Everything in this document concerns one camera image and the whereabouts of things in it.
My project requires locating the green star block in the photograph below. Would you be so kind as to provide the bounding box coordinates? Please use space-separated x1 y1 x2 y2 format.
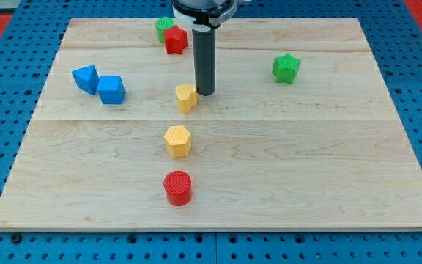
272 53 301 84

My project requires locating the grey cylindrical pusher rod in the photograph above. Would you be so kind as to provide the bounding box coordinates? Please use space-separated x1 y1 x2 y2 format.
192 29 216 96

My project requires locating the blue triangle block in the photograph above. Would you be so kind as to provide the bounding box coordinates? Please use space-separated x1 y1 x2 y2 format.
72 65 100 95

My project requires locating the wooden board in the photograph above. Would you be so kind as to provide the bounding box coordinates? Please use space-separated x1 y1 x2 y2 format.
0 18 422 232

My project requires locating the green cylinder block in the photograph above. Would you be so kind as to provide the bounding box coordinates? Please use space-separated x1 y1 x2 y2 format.
155 17 175 43

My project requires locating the yellow hexagon block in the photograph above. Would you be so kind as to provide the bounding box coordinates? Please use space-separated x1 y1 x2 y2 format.
164 125 192 158

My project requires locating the red star block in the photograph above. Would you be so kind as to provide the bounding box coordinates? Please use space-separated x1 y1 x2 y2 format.
163 26 188 54

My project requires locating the yellow heart block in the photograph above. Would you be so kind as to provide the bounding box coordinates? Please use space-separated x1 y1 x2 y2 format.
175 84 198 114

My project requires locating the blue cube block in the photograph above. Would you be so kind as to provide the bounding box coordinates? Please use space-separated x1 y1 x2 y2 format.
97 76 125 105

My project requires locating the red cylinder block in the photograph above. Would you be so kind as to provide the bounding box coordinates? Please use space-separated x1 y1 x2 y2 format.
163 170 193 206

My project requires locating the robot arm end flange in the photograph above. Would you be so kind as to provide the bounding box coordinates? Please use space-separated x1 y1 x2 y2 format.
171 0 240 32

